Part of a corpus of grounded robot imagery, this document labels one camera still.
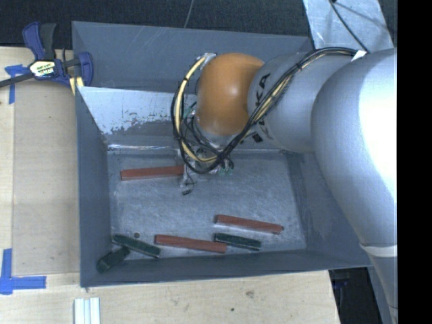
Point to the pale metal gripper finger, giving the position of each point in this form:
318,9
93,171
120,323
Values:
186,177

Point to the grey metal bin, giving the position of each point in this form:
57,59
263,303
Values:
209,201

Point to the red-brown flat block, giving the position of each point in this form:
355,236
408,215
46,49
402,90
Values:
190,243
248,223
148,173

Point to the dark green flat block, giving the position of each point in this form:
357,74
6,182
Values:
136,245
112,259
238,241

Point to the pale wood board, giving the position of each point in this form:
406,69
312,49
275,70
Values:
47,181

